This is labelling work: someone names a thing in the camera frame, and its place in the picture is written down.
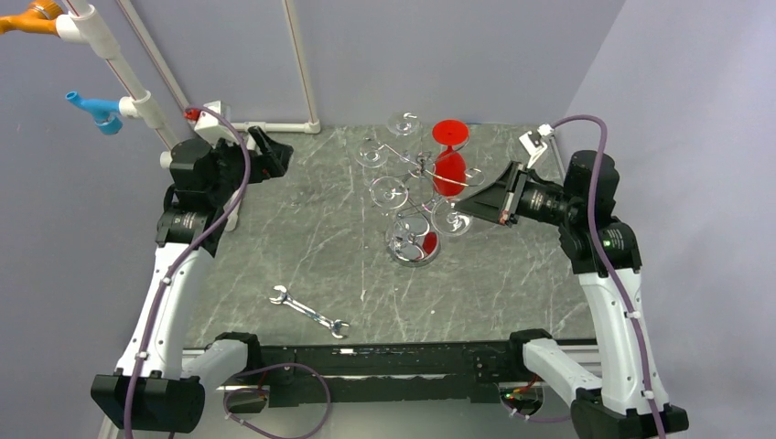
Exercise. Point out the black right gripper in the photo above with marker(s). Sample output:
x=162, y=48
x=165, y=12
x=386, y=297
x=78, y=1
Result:
x=495, y=203

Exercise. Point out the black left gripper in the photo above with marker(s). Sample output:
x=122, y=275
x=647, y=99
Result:
x=274, y=159

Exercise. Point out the clear wine glass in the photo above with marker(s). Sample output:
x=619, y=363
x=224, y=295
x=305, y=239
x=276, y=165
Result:
x=370, y=153
x=403, y=123
x=389, y=192
x=447, y=220

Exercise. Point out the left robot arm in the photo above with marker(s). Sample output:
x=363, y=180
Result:
x=151, y=388

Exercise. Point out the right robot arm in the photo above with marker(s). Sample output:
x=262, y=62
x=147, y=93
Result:
x=627, y=398

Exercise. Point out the red plastic wine glass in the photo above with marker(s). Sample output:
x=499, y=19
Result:
x=450, y=166

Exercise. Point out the chrome wine glass rack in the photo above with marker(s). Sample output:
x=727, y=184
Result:
x=410, y=238

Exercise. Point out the clear wine glass back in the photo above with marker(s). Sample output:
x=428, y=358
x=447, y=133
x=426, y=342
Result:
x=403, y=123

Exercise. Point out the blue pipe fitting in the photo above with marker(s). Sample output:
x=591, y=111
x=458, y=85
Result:
x=106, y=114

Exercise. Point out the silver double open wrench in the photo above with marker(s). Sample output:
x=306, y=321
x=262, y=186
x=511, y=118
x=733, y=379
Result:
x=334, y=326

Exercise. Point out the orange pipe fitting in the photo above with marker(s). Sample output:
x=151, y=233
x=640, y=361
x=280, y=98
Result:
x=38, y=18

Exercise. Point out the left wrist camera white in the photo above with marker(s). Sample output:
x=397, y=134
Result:
x=209, y=128

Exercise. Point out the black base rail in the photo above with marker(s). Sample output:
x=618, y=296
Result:
x=397, y=372

